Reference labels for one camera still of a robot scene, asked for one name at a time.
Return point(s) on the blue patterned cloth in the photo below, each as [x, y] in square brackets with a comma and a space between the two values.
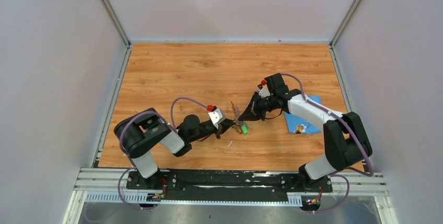
[298, 125]

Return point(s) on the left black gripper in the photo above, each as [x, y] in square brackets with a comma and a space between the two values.
[223, 127]

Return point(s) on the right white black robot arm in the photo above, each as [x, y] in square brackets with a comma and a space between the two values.
[345, 139]

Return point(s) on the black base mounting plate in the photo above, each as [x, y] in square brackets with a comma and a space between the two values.
[226, 185]

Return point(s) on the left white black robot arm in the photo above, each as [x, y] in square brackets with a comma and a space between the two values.
[139, 134]

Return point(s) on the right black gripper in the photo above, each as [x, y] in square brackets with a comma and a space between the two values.
[253, 112]

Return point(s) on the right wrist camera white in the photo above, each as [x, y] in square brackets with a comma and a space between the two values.
[263, 90]

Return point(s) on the aluminium frame rail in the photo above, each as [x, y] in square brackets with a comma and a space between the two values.
[108, 185]

